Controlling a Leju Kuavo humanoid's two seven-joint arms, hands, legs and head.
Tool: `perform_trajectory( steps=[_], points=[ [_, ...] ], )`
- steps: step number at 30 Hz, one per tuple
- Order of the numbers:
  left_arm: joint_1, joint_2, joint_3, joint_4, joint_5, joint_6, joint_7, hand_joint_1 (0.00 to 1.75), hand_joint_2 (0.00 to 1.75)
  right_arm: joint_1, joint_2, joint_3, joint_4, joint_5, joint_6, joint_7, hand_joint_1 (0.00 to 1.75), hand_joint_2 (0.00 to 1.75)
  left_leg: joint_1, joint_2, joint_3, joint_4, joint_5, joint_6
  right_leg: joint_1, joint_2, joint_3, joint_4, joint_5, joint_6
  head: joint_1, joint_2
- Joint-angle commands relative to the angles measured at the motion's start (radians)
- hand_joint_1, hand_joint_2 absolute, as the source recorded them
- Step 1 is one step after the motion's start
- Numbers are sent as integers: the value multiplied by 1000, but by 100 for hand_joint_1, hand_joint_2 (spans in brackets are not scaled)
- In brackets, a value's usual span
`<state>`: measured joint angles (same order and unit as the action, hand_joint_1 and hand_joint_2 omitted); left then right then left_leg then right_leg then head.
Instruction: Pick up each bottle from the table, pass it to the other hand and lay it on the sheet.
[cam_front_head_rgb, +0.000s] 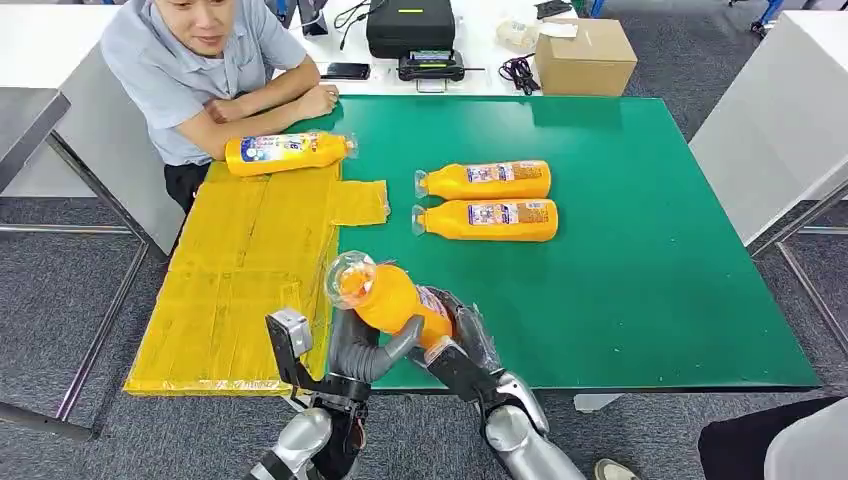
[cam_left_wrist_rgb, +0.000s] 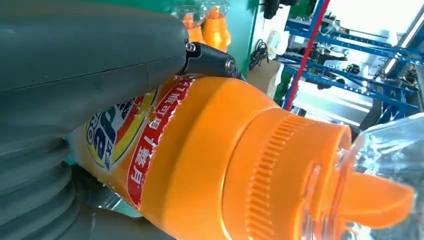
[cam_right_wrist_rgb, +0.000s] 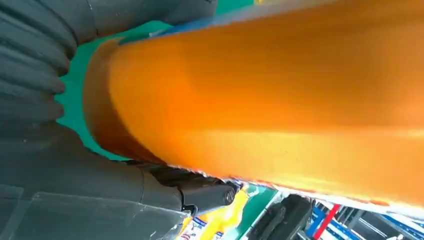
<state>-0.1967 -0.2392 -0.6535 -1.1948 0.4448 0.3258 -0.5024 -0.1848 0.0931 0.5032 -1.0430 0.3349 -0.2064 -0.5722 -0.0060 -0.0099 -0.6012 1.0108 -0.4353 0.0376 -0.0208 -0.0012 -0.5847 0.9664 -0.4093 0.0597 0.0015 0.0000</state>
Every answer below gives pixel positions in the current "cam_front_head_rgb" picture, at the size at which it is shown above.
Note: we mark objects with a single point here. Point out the black smartphone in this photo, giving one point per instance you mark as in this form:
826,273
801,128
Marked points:
344,71

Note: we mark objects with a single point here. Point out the black device stand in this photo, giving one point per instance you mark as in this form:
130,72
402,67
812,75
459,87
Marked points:
312,16

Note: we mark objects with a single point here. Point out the black carry case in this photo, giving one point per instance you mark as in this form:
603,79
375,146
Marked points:
411,30

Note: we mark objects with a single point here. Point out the grey desk top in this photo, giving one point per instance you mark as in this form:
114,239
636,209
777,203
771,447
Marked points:
26,122

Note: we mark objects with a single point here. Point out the yellow plastic sheet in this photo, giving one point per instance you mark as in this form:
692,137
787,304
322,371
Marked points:
232,298

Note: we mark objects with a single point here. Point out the white paper slip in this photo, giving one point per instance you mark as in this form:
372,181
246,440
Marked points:
558,30

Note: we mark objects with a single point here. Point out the blue metal frame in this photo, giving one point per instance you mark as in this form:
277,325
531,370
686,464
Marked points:
767,16

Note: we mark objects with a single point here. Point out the person's shoe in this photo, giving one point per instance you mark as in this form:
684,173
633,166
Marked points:
616,472

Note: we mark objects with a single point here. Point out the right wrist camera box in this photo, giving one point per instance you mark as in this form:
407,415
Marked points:
450,371

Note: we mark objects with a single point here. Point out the black handheld controller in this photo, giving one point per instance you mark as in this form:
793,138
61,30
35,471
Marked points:
430,66

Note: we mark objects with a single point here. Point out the black pouch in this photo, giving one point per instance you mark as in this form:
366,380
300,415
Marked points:
553,8

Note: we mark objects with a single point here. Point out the person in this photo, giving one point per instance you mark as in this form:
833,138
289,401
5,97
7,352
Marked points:
172,73
808,450

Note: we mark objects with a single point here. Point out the orange detergent bottle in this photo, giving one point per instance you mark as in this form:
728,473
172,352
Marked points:
490,182
391,301
490,225
285,156

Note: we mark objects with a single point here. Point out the green table mat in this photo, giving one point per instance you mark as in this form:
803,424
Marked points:
629,265

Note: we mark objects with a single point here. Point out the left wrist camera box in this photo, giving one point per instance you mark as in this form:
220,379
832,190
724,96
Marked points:
288,331

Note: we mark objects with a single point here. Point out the brown cardboard box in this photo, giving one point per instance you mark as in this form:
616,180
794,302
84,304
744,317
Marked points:
586,60

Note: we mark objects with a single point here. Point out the white table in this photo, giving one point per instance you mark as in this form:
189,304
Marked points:
106,146
762,132
477,40

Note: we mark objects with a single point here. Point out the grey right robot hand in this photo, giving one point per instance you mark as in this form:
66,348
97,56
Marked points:
474,331

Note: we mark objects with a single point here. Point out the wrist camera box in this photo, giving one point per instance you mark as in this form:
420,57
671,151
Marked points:
288,331
450,371

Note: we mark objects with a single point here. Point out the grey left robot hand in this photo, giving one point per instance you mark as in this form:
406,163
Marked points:
358,358

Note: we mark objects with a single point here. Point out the steel table frame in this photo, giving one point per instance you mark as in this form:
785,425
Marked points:
825,230
66,229

